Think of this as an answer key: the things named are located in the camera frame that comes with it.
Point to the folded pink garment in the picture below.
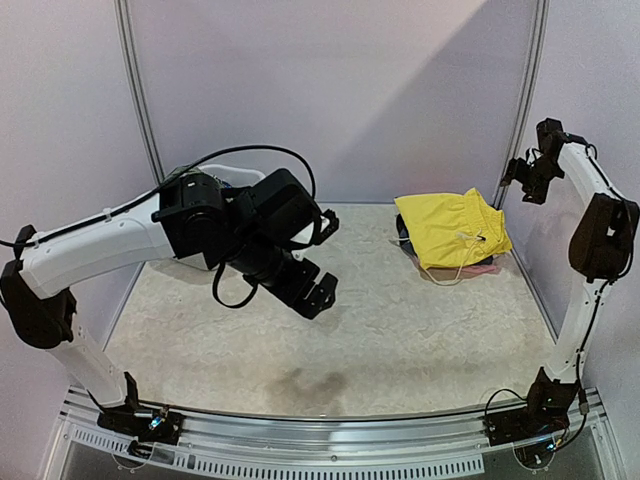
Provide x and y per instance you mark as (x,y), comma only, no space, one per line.
(486,266)

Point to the right aluminium frame post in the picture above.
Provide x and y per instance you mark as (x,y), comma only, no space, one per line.
(527,90)

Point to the aluminium frame post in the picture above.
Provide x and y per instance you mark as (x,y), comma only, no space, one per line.
(127,41)
(527,90)

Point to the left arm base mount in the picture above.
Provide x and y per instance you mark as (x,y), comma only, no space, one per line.
(161,424)

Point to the folded navy blue garment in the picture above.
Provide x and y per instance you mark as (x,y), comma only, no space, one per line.
(406,246)

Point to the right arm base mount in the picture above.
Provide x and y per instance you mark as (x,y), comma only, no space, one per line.
(530,425)

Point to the aluminium front rail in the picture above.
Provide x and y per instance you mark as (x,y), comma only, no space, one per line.
(452,444)

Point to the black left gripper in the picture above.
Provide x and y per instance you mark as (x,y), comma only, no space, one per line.
(293,292)

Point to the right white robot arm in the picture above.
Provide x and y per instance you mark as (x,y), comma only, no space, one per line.
(600,251)

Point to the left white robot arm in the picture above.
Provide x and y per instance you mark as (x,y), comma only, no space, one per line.
(187,218)

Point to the yellow shorts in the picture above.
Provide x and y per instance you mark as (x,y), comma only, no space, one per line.
(451,230)

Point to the green garment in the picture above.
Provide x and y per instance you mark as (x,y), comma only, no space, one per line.
(190,174)

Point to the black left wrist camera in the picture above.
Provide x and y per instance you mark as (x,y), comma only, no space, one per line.
(283,211)

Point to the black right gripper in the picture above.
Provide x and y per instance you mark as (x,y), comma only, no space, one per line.
(526,173)

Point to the white plastic laundry basket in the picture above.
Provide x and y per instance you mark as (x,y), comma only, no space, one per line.
(235,177)

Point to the left aluminium frame post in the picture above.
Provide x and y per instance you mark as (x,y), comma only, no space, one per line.
(127,41)

